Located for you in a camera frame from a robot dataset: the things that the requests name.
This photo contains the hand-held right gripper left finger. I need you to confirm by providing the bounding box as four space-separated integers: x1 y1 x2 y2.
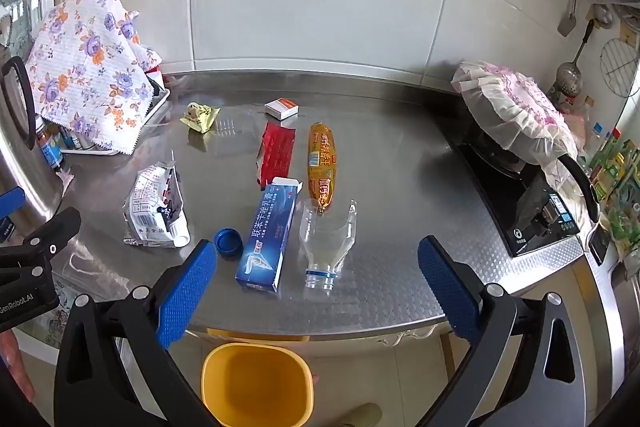
54 238 221 427

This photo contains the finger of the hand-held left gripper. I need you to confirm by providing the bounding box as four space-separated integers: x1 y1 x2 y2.
0 186 27 242
0 207 82 280

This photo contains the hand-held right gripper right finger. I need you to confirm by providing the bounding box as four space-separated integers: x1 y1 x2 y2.
417 235 588 427

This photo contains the blue bottle cap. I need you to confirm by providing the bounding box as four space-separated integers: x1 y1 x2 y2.
215 228 244 260

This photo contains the blue toothpaste box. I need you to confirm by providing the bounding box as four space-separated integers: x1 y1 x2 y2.
236 177 304 293

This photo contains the yellow plastic bin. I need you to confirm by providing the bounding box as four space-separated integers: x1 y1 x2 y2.
201 342 315 427

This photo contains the orange sausage packet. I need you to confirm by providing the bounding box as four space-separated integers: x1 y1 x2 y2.
306 122 340 214

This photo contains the stainless steel kettle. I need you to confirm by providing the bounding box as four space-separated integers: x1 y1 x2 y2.
0 56 66 218

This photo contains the brown bottle blue label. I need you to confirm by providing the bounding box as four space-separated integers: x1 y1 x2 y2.
36 117 66 172

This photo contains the white crumpled snack bag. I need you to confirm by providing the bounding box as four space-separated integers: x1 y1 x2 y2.
123 161 191 249

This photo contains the cut clear plastic bottle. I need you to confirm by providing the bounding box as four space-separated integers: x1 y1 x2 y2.
298 199 360 292

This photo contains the floral cloth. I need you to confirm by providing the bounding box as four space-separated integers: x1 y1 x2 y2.
25 0 163 156

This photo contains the red foil packet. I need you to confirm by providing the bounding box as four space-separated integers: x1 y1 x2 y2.
256 123 297 186

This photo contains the clear plastic wrapper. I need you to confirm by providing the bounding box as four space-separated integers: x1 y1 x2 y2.
207 114 263 155

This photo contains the yellow crumpled wrapper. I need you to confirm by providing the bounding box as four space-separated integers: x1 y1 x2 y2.
180 103 222 134

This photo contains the small white orange box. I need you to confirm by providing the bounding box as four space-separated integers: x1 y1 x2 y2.
264 97 300 122

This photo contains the shelf of colourful bottles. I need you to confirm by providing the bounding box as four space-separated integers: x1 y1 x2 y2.
582 122 640 258

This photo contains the hanging metal skimmer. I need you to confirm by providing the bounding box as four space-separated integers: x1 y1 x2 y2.
556 19 596 98

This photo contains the hanging metal spatula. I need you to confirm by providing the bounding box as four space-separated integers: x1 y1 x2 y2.
558 0 581 38

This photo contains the black-handled wok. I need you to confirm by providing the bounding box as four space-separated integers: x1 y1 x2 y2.
470 127 601 223

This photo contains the round wire rack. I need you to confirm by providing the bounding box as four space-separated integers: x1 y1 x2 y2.
600 36 640 98

